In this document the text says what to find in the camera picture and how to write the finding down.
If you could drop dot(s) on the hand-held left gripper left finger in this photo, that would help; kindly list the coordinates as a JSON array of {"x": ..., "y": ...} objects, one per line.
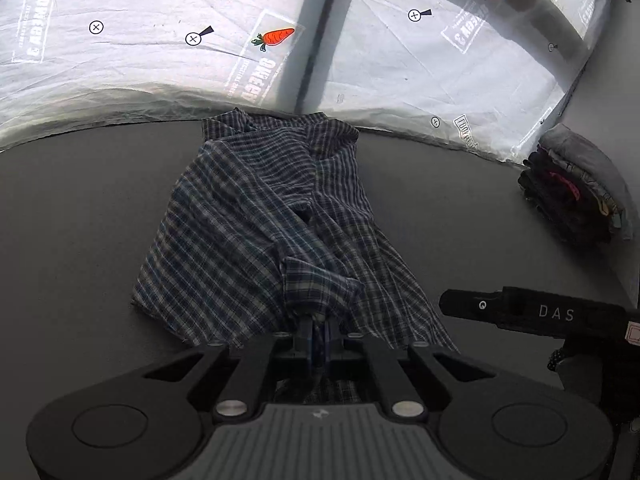
[{"x": 304, "y": 342}]

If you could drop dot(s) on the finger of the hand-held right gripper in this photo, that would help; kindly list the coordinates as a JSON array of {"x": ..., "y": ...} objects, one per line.
[{"x": 472, "y": 305}]

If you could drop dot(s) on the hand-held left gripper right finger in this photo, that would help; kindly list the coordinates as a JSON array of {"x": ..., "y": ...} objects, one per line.
[{"x": 334, "y": 347}]

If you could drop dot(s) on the blue plaid shirt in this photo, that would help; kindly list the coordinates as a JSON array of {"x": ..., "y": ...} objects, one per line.
[{"x": 270, "y": 220}]

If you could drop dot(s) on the stack of folded clothes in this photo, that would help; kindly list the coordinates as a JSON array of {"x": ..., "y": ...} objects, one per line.
[{"x": 560, "y": 200}]

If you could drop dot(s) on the grey folded cloth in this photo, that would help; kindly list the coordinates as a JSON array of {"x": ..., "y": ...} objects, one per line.
[{"x": 590, "y": 160}]

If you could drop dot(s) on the white printed curtain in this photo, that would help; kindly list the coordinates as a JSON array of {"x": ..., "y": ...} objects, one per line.
[{"x": 150, "y": 70}]

